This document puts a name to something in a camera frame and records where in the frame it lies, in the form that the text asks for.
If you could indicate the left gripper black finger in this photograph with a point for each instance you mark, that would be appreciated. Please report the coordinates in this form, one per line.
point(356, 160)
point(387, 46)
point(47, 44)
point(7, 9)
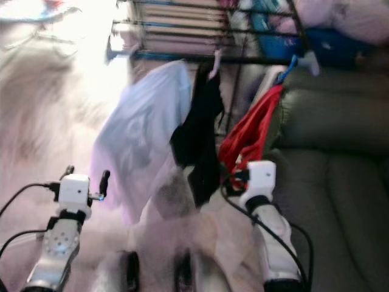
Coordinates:
point(68, 173)
point(105, 182)

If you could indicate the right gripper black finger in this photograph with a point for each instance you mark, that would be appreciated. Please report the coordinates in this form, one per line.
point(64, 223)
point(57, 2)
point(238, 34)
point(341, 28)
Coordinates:
point(227, 177)

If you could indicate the red garment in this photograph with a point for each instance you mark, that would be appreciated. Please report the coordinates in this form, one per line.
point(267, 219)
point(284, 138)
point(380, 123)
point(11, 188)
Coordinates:
point(249, 131)

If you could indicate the blue plastic hanger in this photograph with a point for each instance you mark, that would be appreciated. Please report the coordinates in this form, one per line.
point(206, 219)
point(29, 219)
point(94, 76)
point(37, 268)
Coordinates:
point(290, 67)

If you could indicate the black garment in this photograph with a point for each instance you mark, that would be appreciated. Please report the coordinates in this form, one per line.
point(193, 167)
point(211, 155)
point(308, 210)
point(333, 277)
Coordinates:
point(197, 140)

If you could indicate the white printed T-shirt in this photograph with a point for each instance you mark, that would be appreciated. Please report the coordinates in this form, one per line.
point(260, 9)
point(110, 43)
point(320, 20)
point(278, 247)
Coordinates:
point(140, 134)

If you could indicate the green leather sofa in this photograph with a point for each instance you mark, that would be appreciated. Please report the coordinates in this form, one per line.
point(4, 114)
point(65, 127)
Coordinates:
point(328, 152)

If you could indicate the silver left robot leg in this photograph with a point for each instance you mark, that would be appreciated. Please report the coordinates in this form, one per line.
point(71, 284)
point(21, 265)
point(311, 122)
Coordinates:
point(115, 274)

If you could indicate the silver robot leg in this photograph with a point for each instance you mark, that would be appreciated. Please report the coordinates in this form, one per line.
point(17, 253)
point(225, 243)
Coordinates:
point(197, 277)
point(115, 274)

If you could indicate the silver right robot leg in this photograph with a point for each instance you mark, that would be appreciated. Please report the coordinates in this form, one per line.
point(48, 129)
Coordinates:
point(197, 277)

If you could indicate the black metal drying rack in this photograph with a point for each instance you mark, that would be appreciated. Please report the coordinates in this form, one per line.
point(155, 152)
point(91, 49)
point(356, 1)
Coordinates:
point(255, 59)

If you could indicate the blue storage bag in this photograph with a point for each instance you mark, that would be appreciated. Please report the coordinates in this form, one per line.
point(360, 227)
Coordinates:
point(273, 42)

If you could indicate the brown slatted panel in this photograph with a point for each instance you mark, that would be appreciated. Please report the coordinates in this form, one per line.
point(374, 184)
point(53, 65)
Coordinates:
point(176, 27)

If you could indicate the pale pink blanket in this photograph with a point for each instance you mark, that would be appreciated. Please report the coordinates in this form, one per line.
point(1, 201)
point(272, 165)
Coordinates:
point(340, 18)

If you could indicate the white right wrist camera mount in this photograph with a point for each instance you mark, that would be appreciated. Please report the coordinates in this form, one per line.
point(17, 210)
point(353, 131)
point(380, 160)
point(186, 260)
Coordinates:
point(260, 179)

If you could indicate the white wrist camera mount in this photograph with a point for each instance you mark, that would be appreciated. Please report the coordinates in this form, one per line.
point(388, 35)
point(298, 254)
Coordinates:
point(260, 179)
point(75, 191)

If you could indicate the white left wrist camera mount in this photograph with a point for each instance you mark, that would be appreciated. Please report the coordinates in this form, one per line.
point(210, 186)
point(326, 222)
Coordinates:
point(75, 191)

